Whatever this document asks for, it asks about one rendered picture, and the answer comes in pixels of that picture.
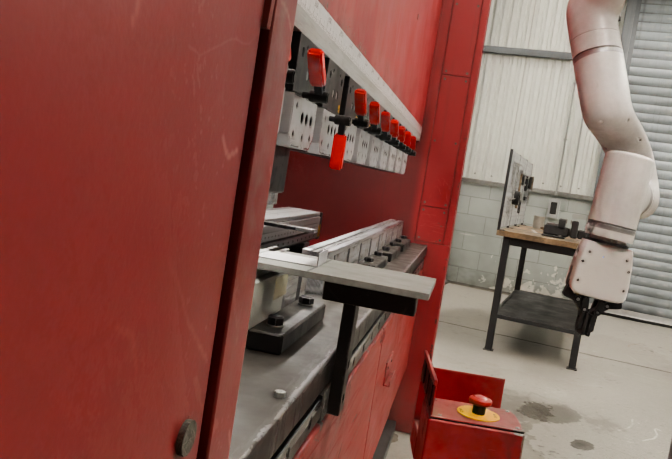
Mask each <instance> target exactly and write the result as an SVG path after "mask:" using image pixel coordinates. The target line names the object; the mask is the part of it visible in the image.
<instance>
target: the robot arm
mask: <svg viewBox="0 0 672 459"><path fill-rule="evenodd" d="M624 3H625V0H569V1H568V4H567V9H566V21H567V29H568V35H569V41H570V47H571V53H572V60H573V66H574V72H575V78H576V84H577V90H578V96H579V101H580V107H581V112H582V116H583V120H584V122H585V124H586V126H587V128H588V129H589V130H590V131H591V133H592V134H593V135H594V136H595V138H596V139H597V141H598V142H599V144H600V145H601V147H602V149H603V151H604V153H605V157H604V161H603V164H602V168H601V172H600V176H599V179H598V183H597V187H596V190H595V194H594V198H593V202H592V205H591V209H590V213H589V217H588V219H589V220H588V222H587V223H586V226H585V229H586V230H585V233H589V234H590V237H588V236H586V238H582V239H581V241H580V243H579V245H578V247H577V249H576V251H575V253H574V256H573V258H572V261H571V264H570V266H569V269H568V273H567V276H566V280H565V287H564V289H563V291H562V294H563V295H564V296H566V297H568V298H570V299H572V300H573V301H574V303H575V304H576V306H577V309H578V310H579V311H578V315H577V319H576V323H575V328H576V332H577V333H579V334H580V335H585V336H588V337H589V336H590V333H591V332H593V330H594V327H595V323H596V319H597V316H600V315H601V313H603V312H605V311H606V310H608V309H621V308H622V303H623V302H624V301H625V300H626V297H627V293H628V289H629V284H630V278H631V272H632V264H633V251H632V250H629V247H628V246H626V243H629V244H633V241H634V238H635V234H636V230H637V227H638V223H639V219H644V218H647V217H649V216H651V215H652V214H653V213H654V212H655V211H656V209H657V207H658V205H659V199H660V192H659V183H658V176H657V171H656V165H655V160H654V156H653V152H652V148H651V145H650V142H649V140H648V137H647V135H646V133H645V131H644V129H643V127H642V125H641V123H640V121H639V119H638V117H637V116H636V114H635V112H634V109H633V106H632V102H631V96H630V90H629V83H628V77H627V71H626V65H625V59H624V53H623V48H622V42H621V36H620V31H619V24H618V20H619V15H620V13H621V11H622V9H623V7H624ZM633 230H634V231H633ZM573 291H574V292H575V293H577V294H578V295H576V294H575V293H573ZM590 297H592V298H594V301H593V303H592V305H591V308H590V309H589V310H588V307H589V298H590ZM606 301H608V302H606ZM588 311H589V312H588Z"/></svg>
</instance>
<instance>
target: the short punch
mask: <svg viewBox="0 0 672 459"><path fill-rule="evenodd" d="M289 154H290V148H285V147H281V146H277V145H276V147H275V154H274V161H273V167H272V174H271V180H270V187H269V194H268V200H267V205H272V204H277V198H278V193H282V192H284V186H285V180H286V173H287V167H288V160H289Z"/></svg>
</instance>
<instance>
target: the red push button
mask: <svg viewBox="0 0 672 459"><path fill-rule="evenodd" d="M469 402H470V403H471V404H473V409H472V413H474V414H476V415H480V416H484V415H485V412H486V407H491V405H492V400H491V399H490V398H488V397H486V396H484V395H479V394H474V395H471V396H470V397H469Z"/></svg>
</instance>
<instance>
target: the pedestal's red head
mask: <svg viewBox="0 0 672 459"><path fill-rule="evenodd" d="M424 356H425V359H424V364H423V365H422V371H421V377H420V383H419V389H418V395H417V401H416V407H415V413H414V420H413V425H412V431H411V437H410V443H411V449H412V455H413V459H521V456H522V450H523V444H524V439H525V435H524V433H525V431H524V429H523V427H522V426H521V424H520V423H519V421H518V419H517V418H516V416H515V414H514V413H513V411H512V410H506V409H500V407H501V401H502V396H503V390H504V384H505V379H503V378H497V377H491V376H485V375H479V374H473V373H467V372H461V371H455V370H449V369H443V368H437V367H433V366H432V363H431V360H430V357H429V354H428V351H427V350H425V351H424ZM435 373H436V374H435ZM436 376H437V377H436ZM474 394H479V395H484V396H486V397H488V398H490V399H491V400H492V405H491V407H486V409H488V410H490V411H493V412H494V413H496V414H498V415H499V417H500V420H499V421H496V422H484V421H478V420H474V419H471V418H468V417H466V416H464V415H462V414H460V413H459V412H458V411H457V408H458V407H459V406H464V405H469V406H473V404H471V403H470V402H469V397H470V396H471V395H474Z"/></svg>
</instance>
